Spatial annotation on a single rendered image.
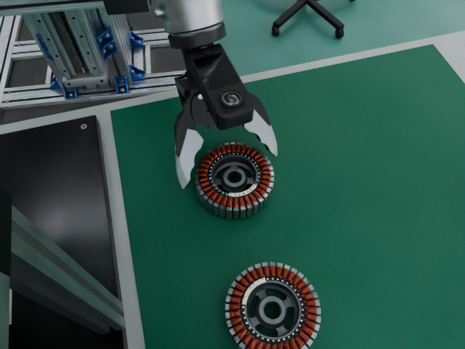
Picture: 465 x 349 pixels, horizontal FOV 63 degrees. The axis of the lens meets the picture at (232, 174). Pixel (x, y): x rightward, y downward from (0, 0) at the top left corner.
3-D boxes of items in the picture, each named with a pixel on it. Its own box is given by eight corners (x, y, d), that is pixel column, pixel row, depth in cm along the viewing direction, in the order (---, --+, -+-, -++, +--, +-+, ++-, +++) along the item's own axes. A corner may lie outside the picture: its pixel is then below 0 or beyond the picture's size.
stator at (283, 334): (333, 311, 47) (340, 305, 44) (277, 387, 43) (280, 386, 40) (264, 253, 51) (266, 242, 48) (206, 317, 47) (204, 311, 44)
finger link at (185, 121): (196, 156, 53) (219, 98, 51) (199, 162, 52) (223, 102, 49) (164, 149, 51) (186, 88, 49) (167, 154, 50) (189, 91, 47)
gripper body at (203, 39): (230, 102, 58) (213, 18, 52) (251, 119, 51) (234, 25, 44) (182, 116, 56) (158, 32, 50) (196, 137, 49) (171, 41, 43)
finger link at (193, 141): (178, 174, 58) (198, 118, 55) (186, 192, 53) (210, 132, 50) (158, 169, 57) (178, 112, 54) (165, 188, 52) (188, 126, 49)
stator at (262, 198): (186, 167, 58) (183, 154, 55) (253, 145, 60) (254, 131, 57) (212, 231, 53) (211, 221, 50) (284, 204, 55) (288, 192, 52)
